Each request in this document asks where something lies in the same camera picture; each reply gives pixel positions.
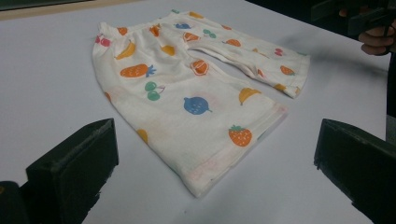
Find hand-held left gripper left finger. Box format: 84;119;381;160
20;118;120;224

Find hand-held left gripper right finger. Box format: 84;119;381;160
313;118;396;224

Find white fruit print pants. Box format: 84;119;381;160
92;8;311;199

